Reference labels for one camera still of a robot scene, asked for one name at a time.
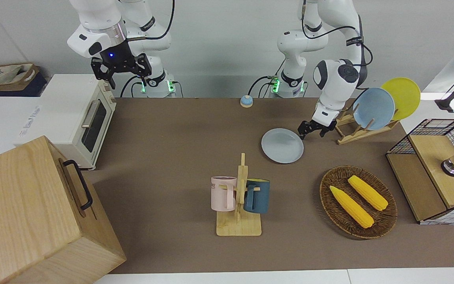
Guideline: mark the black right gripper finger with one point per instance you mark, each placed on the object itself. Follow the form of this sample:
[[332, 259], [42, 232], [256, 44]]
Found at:
[[143, 79], [111, 81]]

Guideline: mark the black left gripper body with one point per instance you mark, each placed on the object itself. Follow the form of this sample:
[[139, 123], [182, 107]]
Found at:
[[317, 123]]

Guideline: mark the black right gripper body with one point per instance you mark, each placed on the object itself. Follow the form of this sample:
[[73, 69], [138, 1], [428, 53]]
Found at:
[[122, 68]]

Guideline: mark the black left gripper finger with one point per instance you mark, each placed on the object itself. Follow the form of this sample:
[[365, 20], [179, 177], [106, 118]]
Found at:
[[324, 132], [302, 136]]

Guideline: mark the gray round plate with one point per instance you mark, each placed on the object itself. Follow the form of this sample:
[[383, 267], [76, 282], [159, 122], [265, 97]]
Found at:
[[282, 146]]

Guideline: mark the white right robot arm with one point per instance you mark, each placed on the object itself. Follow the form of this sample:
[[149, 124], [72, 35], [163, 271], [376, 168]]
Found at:
[[93, 19]]

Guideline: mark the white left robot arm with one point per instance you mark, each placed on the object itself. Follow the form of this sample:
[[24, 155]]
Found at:
[[333, 75]]

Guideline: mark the wooden plate rack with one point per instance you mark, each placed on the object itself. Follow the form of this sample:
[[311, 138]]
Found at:
[[359, 136]]

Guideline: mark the light blue plate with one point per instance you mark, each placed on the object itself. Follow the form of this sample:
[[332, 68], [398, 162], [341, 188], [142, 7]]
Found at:
[[373, 108]]

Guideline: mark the yellow plate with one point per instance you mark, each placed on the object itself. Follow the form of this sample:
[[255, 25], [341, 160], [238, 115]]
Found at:
[[404, 94]]

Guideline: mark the white toaster oven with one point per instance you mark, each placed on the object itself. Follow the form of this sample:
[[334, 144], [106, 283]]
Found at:
[[69, 110]]

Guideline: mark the blue call bell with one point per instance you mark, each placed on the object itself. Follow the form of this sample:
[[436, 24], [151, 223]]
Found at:
[[246, 101]]

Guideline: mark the teal mug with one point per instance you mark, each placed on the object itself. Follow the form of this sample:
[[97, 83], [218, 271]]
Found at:
[[258, 197]]

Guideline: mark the yellow corn cob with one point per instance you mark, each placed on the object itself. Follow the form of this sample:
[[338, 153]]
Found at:
[[369, 193], [351, 207]]

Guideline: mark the brown wicker basket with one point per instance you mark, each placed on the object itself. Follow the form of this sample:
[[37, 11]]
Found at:
[[339, 215]]

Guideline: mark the dark blue fabric box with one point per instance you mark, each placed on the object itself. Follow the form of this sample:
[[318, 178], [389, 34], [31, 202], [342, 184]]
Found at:
[[22, 90]]

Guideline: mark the pink mug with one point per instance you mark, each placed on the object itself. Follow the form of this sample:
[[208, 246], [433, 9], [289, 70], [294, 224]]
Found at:
[[221, 195]]

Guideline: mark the cardboard box with bag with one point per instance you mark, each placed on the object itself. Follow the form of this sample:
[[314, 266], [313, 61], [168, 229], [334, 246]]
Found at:
[[2, 75]]

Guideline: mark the wooden mug tree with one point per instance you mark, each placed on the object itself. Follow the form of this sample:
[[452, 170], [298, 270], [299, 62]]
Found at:
[[239, 227]]

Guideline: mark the wooden drawer cabinet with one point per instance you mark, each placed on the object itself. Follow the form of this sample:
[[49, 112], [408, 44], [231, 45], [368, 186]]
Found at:
[[26, 213]]

